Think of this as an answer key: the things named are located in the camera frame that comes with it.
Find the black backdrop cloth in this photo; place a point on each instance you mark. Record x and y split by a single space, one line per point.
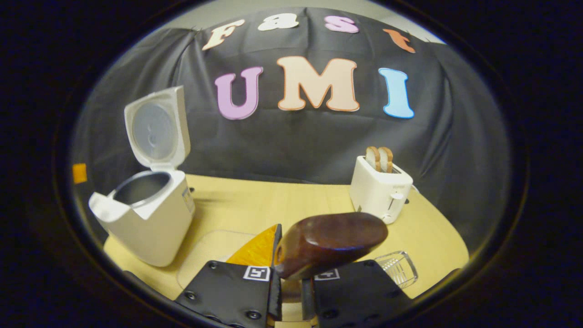
296 146

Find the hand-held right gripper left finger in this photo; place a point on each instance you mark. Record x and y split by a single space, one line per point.
227 291

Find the white rice cooker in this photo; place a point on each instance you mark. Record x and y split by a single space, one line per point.
155 228

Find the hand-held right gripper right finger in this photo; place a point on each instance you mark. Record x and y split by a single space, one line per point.
360 296

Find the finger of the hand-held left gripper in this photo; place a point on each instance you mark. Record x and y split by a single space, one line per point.
79 173

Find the clear plastic rice container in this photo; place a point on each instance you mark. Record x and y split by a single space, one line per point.
205 255

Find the white toaster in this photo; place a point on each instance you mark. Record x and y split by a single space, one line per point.
375 191

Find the toasted bread slice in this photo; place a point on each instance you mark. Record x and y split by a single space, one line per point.
373 158
387 159

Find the brown wooden spoon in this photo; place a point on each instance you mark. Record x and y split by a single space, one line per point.
328 241

